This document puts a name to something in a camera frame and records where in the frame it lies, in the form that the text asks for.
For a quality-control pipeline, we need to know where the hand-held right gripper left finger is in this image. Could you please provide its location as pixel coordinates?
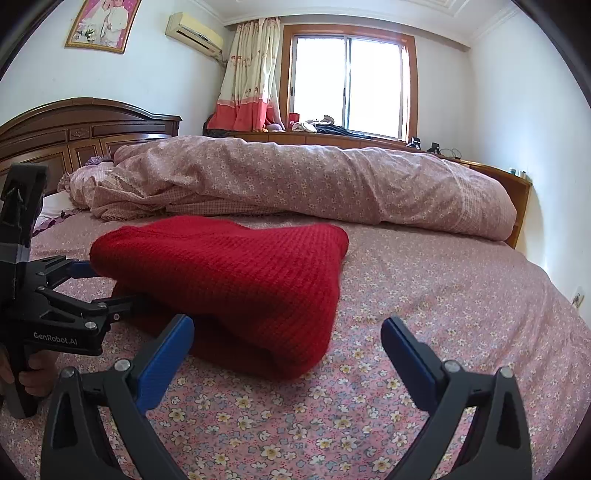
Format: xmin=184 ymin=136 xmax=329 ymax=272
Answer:
xmin=41 ymin=314 xmax=195 ymax=480

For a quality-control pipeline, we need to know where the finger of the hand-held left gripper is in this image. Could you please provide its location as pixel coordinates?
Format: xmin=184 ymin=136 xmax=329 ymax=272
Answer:
xmin=38 ymin=286 xmax=145 ymax=332
xmin=30 ymin=257 xmax=95 ymax=295

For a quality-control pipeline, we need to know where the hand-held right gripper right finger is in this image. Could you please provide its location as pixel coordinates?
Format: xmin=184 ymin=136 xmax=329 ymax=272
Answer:
xmin=381 ymin=316 xmax=535 ymax=480

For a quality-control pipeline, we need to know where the red knit sweater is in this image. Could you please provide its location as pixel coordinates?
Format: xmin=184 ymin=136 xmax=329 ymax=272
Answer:
xmin=90 ymin=215 xmax=350 ymax=381

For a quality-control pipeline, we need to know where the dark clothes pile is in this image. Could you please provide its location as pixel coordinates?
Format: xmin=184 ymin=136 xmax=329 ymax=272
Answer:
xmin=318 ymin=124 xmax=386 ymax=140

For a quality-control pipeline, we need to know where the person's left hand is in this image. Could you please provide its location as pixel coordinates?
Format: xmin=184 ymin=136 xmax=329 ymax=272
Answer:
xmin=18 ymin=354 xmax=59 ymax=398

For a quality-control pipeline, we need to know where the white pillow with purple frill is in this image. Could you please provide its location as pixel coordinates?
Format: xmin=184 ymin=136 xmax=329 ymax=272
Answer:
xmin=31 ymin=191 xmax=90 ymax=237

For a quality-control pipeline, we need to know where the pink floral bed sheet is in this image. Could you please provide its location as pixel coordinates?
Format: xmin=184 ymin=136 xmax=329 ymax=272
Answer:
xmin=0 ymin=203 xmax=591 ymax=480

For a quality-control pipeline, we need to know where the dark wooden headboard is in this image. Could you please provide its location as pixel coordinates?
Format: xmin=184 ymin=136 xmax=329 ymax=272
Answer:
xmin=0 ymin=98 xmax=184 ymax=197

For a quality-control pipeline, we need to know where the pink floral duvet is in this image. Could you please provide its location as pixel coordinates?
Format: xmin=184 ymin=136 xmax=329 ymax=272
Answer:
xmin=58 ymin=135 xmax=518 ymax=241

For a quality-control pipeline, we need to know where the cream and red curtain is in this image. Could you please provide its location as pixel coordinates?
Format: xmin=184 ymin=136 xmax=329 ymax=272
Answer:
xmin=205 ymin=17 xmax=283 ymax=136

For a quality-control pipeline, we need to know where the white cloth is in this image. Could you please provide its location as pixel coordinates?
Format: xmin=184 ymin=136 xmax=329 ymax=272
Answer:
xmin=291 ymin=114 xmax=336 ymax=134

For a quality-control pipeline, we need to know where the wooden framed window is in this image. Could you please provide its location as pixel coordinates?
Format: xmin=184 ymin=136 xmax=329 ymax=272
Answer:
xmin=283 ymin=25 xmax=419 ymax=144

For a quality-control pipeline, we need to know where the framed wall photo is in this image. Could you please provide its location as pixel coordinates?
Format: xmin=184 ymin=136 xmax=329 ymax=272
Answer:
xmin=65 ymin=0 xmax=143 ymax=55

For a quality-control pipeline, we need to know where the wall air conditioner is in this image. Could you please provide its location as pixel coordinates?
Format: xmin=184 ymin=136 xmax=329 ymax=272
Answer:
xmin=165 ymin=12 xmax=226 ymax=59

